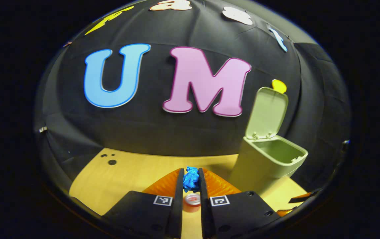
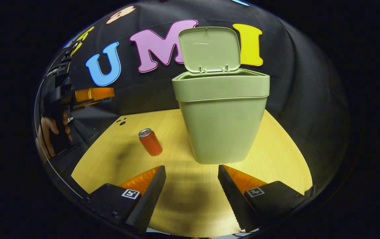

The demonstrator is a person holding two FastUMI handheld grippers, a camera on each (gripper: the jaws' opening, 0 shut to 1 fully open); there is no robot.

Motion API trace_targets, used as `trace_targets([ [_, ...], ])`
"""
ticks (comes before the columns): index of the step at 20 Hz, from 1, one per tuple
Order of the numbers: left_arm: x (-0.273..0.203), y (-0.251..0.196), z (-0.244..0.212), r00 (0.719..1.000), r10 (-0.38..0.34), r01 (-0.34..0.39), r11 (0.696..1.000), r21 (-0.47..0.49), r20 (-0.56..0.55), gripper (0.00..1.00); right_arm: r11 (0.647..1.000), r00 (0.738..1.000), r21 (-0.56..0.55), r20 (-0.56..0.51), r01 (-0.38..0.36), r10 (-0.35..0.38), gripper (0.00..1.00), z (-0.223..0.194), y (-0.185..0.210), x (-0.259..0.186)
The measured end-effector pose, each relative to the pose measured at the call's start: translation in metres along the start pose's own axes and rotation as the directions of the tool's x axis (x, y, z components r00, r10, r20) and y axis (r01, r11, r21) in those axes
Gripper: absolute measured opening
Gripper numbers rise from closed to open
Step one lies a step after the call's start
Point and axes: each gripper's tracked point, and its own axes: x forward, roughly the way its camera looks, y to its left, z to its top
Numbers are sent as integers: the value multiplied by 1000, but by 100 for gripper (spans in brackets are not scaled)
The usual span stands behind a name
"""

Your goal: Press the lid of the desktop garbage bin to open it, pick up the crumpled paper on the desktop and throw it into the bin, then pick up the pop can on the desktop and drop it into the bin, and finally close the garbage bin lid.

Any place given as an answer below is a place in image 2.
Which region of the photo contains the wooden desktop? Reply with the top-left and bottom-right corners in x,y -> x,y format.
71,108 -> 313,238

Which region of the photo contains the orange pop can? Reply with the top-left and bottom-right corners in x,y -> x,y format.
139,128 -> 163,156

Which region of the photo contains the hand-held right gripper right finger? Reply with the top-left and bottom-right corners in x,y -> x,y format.
218,164 -> 310,233

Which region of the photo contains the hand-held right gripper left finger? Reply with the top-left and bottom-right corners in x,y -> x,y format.
81,165 -> 166,234

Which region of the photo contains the green desktop garbage bin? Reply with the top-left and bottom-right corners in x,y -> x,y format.
172,27 -> 270,165

